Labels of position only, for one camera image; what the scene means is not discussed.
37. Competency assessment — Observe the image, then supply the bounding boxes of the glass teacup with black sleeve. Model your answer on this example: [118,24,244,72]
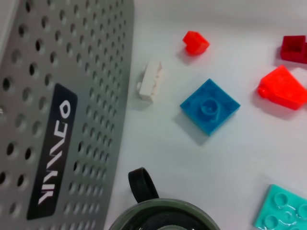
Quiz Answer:
[107,167,218,230]

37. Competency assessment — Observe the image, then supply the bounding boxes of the grey-green perforated storage bin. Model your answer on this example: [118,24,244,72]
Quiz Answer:
[0,0,136,230]

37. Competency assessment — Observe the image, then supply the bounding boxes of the white building brick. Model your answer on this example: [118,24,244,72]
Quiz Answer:
[138,61,165,104]

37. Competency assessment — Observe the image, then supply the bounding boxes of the blue square building plate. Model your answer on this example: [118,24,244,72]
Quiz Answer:
[179,78,241,137]

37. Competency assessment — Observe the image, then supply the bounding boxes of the small red-orange cube brick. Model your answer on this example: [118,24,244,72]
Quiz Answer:
[182,30,211,56]

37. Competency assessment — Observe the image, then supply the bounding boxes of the red-orange sloped brick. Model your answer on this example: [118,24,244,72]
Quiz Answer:
[258,65,307,111]

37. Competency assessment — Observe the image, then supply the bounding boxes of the dark red long brick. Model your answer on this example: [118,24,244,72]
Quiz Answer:
[279,35,307,64]

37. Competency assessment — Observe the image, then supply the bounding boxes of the teal square building plate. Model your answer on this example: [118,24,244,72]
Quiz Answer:
[253,184,307,230]

